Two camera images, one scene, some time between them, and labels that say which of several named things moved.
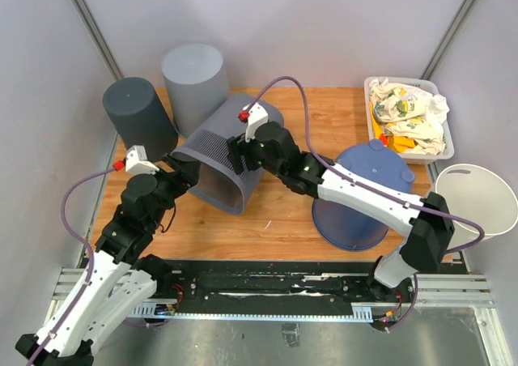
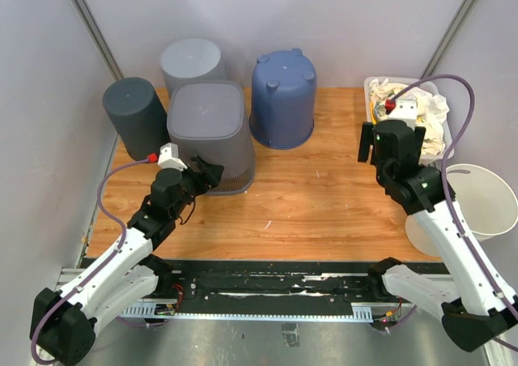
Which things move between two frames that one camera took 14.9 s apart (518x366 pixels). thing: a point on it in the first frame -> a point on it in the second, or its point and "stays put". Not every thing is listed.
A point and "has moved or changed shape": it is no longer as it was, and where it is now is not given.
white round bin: (477, 193) stays put
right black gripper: (236, 149) -> (367, 140)
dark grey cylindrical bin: (139, 118) stays put
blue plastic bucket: (350, 227) -> (283, 100)
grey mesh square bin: (219, 186) has moved or changed shape
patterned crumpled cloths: (408, 120) stays put
